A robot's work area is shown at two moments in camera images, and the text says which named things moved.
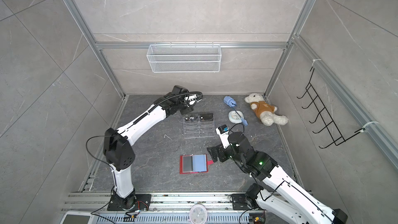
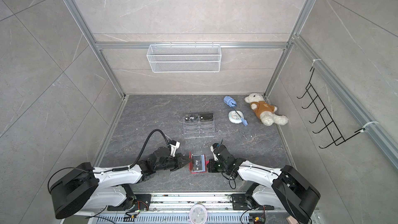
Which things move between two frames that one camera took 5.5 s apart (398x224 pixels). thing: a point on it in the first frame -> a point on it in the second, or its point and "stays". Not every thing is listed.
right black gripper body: [239, 159] -> [222, 167]
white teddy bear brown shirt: [264, 111] stays
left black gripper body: [183, 106] -> [170, 165]
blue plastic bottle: [230, 101] stays
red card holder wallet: [194, 163] stays
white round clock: [198, 213] stays
